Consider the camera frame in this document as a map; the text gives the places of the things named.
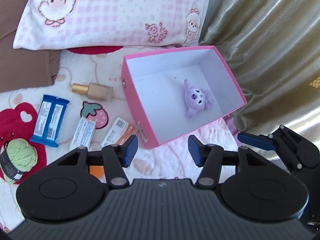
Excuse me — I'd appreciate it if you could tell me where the white snack packet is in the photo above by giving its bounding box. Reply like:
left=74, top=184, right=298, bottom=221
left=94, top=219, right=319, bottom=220
left=69, top=117, right=96, bottom=151

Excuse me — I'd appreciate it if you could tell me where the gold cap foundation bottle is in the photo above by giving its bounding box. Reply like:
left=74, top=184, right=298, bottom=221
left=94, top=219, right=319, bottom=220
left=71, top=83, right=113, bottom=101

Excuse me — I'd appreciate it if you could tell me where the blue snack packet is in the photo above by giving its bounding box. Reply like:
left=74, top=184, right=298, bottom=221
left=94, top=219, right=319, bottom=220
left=30, top=95, right=69, bottom=147

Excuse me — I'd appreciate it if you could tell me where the green yarn ball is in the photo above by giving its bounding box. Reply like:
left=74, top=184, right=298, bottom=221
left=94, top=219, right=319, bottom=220
left=1, top=138, right=38, bottom=184

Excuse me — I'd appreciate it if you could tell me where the bear pattern white blanket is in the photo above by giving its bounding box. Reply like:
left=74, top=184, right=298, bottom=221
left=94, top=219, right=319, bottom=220
left=1, top=46, right=238, bottom=233

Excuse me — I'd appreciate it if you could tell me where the purple plush toy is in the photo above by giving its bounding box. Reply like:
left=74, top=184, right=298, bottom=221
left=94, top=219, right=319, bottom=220
left=184, top=79, right=214, bottom=118

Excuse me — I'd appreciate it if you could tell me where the pink storage box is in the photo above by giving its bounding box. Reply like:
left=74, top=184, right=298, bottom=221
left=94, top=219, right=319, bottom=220
left=121, top=46, right=247, bottom=149

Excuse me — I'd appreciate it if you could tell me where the olive green curtain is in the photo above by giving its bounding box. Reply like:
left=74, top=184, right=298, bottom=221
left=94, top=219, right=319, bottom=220
left=200, top=0, right=319, bottom=145

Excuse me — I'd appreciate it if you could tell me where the brown pillow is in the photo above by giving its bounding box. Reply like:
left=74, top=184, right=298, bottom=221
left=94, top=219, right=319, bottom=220
left=1, top=0, right=60, bottom=93

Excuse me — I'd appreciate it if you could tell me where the pink checkered cartoon pillow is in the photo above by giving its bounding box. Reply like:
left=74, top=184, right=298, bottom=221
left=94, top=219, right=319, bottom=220
left=13, top=0, right=209, bottom=50

